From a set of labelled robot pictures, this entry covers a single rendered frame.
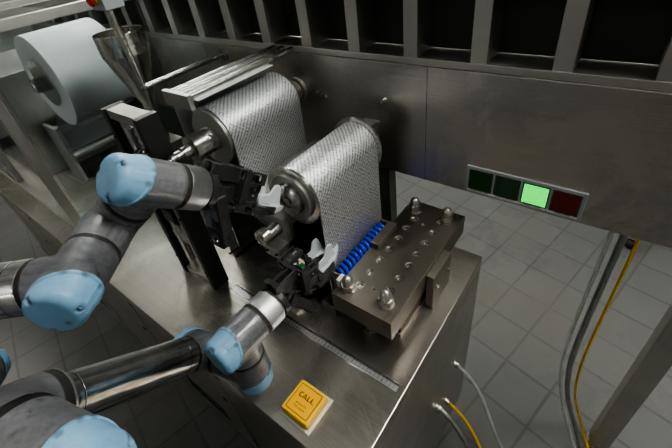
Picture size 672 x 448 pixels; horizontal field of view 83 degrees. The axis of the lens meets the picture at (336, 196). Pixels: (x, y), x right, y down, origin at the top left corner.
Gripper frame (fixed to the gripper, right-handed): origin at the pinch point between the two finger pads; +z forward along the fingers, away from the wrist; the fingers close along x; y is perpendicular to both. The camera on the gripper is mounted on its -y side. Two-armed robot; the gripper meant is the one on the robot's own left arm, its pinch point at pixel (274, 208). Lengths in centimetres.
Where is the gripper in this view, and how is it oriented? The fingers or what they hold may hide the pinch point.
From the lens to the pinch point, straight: 83.6
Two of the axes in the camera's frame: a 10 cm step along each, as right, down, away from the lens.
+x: -8.0, -2.8, 5.4
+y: 2.8, -9.6, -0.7
